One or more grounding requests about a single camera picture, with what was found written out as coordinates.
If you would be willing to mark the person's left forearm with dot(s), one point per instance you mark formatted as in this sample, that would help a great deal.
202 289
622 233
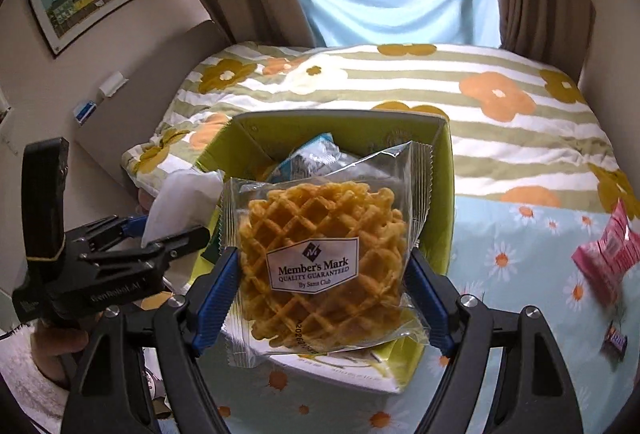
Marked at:
25 389

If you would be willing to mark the blue white snack packet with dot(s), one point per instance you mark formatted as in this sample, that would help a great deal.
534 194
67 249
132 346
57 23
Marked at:
310 156

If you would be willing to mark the brown headboard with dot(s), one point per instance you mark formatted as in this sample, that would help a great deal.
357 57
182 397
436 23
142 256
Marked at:
150 103

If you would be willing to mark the white plastic packet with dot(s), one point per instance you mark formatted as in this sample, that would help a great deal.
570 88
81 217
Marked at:
175 199

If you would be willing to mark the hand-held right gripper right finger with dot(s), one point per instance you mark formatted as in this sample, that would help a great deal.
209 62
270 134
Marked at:
430 304

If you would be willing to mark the striped floral blanket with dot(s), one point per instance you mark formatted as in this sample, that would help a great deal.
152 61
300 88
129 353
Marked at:
400 88

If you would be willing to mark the person's left hand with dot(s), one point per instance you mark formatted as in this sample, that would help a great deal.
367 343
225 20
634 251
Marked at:
60 354

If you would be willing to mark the pink snack packet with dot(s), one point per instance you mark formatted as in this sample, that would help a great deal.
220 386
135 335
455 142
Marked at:
610 254

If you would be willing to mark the clear waffle packet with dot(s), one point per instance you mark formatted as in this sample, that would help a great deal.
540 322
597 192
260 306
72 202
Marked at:
320 234

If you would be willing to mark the small blue white box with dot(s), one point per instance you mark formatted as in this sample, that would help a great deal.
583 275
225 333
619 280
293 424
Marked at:
86 111

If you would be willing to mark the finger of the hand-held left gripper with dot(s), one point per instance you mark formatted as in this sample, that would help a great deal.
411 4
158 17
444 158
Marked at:
185 239
132 225

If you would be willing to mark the brown chocolate bar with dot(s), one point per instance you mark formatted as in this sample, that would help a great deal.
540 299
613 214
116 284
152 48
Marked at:
616 340

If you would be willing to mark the green cardboard box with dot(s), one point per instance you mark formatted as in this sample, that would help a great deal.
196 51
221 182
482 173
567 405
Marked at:
442 194

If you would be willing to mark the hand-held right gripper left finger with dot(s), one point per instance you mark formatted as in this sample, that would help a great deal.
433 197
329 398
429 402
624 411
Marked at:
220 289

